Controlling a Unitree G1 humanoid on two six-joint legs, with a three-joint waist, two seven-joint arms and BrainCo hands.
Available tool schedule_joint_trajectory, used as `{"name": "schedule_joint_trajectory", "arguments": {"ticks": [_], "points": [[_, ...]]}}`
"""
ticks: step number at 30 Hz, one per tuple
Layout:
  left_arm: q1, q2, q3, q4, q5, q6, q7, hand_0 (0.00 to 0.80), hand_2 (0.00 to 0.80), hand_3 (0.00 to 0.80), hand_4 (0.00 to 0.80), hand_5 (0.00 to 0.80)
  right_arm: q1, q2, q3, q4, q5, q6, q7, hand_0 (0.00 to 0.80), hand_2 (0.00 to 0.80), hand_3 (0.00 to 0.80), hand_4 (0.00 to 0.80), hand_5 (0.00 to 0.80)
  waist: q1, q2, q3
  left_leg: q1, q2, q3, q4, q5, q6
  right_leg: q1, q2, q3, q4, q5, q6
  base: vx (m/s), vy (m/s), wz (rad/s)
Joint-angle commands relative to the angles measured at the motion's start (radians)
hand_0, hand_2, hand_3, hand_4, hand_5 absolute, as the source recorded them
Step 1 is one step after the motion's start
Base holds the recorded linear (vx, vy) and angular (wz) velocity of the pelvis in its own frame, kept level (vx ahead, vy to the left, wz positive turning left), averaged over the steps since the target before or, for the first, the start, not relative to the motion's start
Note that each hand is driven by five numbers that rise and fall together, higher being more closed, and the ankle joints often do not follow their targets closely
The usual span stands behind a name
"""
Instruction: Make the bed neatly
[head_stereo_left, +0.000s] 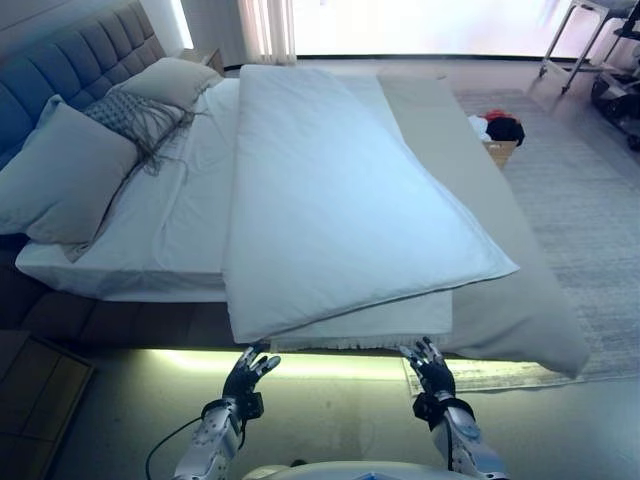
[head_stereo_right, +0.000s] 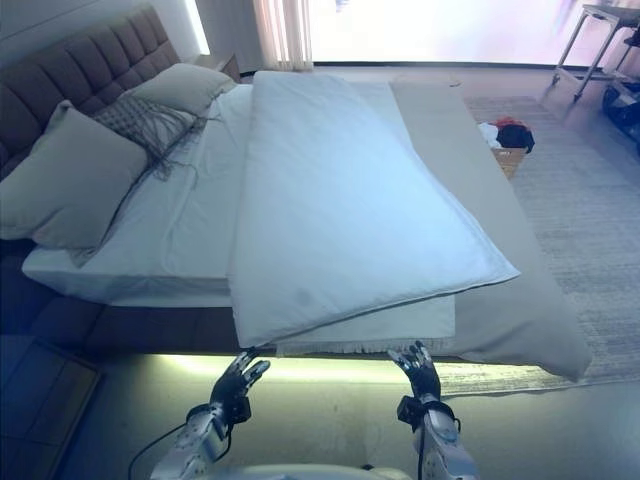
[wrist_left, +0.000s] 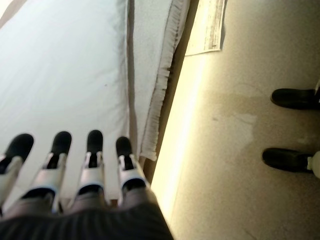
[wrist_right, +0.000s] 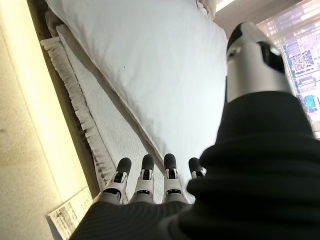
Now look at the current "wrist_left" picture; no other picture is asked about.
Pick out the robot left leg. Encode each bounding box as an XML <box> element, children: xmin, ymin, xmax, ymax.
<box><xmin>306</xmin><ymin>149</ymin><xmax>320</xmax><ymax>173</ymax></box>

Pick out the white duvet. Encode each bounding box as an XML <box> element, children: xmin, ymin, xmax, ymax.
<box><xmin>0</xmin><ymin>0</ymin><xmax>131</xmax><ymax>201</ymax></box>

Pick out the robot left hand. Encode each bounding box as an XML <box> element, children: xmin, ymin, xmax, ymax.
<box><xmin>0</xmin><ymin>129</ymin><xmax>175</xmax><ymax>240</ymax></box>

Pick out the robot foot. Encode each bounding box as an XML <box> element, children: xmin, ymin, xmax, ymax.
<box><xmin>262</xmin><ymin>147</ymin><xmax>316</xmax><ymax>175</ymax></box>
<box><xmin>271</xmin><ymin>88</ymin><xmax>320</xmax><ymax>111</ymax></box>

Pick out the beige fringed bed cover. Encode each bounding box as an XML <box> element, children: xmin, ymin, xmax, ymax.
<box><xmin>138</xmin><ymin>0</ymin><xmax>191</xmax><ymax>162</ymax></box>

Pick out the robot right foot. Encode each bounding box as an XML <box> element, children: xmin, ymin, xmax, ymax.
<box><xmin>271</xmin><ymin>88</ymin><xmax>320</xmax><ymax>111</ymax></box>

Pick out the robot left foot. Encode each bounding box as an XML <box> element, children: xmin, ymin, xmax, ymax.
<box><xmin>262</xmin><ymin>147</ymin><xmax>316</xmax><ymax>175</ymax></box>

